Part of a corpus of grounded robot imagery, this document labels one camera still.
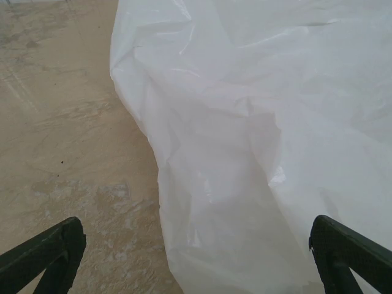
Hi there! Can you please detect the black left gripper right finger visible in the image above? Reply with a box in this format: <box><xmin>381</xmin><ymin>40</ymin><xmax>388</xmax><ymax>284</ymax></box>
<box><xmin>308</xmin><ymin>214</ymin><xmax>392</xmax><ymax>294</ymax></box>

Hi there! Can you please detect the white plastic bag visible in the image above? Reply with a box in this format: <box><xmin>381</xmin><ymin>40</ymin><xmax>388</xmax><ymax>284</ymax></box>
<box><xmin>109</xmin><ymin>0</ymin><xmax>392</xmax><ymax>294</ymax></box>

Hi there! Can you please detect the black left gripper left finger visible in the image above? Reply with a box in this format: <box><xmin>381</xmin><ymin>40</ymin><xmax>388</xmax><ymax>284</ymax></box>
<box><xmin>0</xmin><ymin>216</ymin><xmax>87</xmax><ymax>294</ymax></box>

